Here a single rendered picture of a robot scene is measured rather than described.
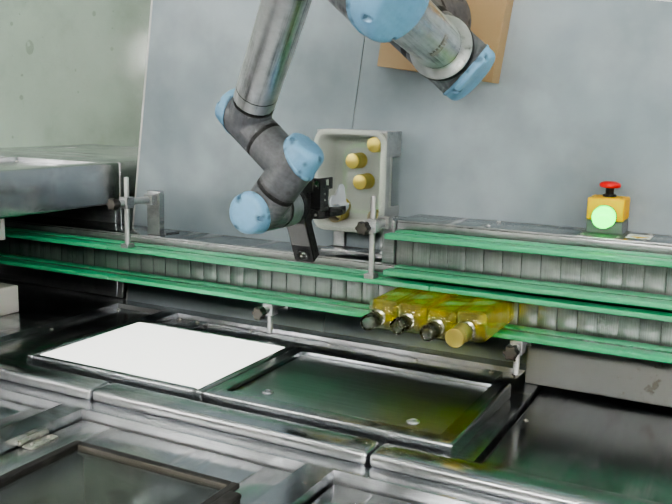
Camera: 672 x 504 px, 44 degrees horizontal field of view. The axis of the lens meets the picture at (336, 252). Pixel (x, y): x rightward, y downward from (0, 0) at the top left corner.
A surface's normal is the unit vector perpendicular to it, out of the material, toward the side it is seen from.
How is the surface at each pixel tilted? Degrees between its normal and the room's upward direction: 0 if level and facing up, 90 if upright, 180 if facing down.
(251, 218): 0
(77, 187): 90
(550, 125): 0
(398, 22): 78
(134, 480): 90
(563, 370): 0
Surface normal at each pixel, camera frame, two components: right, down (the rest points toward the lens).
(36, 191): 0.89, 0.10
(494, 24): -0.51, 0.10
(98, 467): 0.03, -0.98
